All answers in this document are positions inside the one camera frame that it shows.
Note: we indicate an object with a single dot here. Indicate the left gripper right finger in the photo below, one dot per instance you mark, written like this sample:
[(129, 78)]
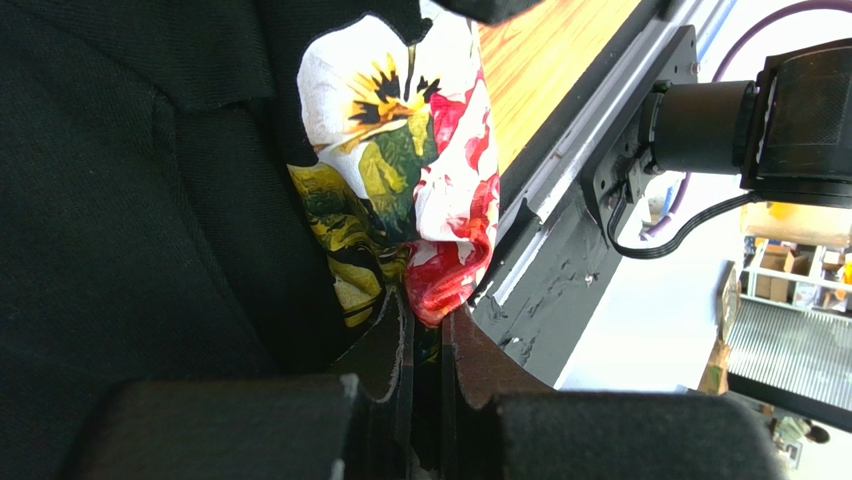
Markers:
[(475, 375)]

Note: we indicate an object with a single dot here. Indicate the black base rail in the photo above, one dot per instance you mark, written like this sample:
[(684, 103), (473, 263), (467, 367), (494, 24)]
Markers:
[(568, 76)]

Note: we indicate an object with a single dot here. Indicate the black t shirt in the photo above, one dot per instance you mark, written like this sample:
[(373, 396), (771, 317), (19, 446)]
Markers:
[(204, 205)]

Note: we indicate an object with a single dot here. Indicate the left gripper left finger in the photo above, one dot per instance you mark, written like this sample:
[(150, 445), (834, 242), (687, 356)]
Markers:
[(379, 371)]

